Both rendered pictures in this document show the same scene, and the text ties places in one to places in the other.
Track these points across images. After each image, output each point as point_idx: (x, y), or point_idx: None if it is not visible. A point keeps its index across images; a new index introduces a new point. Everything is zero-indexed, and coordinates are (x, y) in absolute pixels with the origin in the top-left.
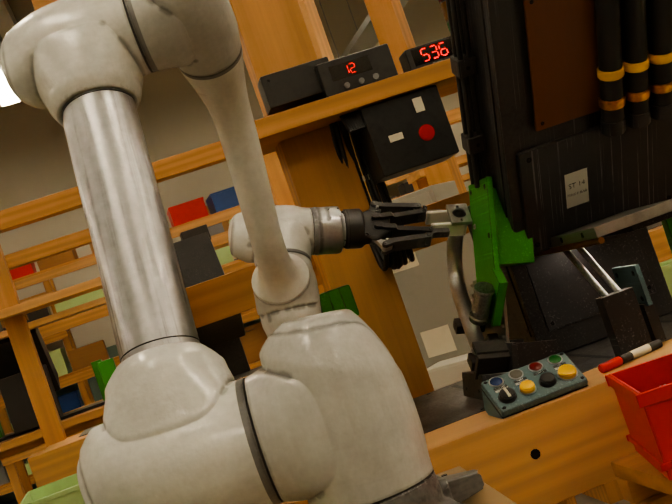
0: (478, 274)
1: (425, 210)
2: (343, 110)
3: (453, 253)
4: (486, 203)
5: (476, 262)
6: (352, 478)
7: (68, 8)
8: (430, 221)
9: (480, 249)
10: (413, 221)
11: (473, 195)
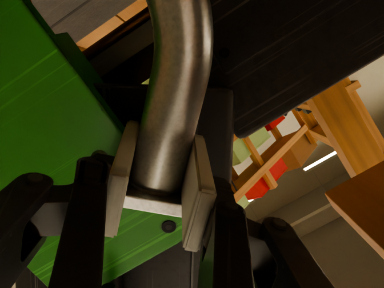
0: (2, 24)
1: (199, 259)
2: None
3: (155, 32)
4: (34, 256)
5: (40, 55)
6: None
7: None
8: (193, 198)
9: (22, 118)
10: (211, 246)
11: (143, 230)
